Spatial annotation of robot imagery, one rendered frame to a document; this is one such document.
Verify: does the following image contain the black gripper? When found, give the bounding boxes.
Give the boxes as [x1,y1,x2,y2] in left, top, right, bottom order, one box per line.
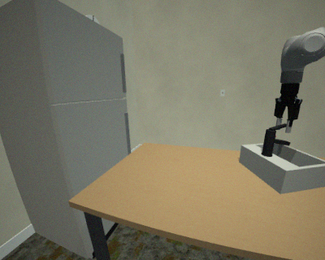
[274,83,302,133]

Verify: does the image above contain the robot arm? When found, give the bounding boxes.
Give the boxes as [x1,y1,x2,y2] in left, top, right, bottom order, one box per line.
[280,27,325,84]

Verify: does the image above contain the white sink basin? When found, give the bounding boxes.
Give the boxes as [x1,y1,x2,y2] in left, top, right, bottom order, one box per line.
[239,144,325,194]

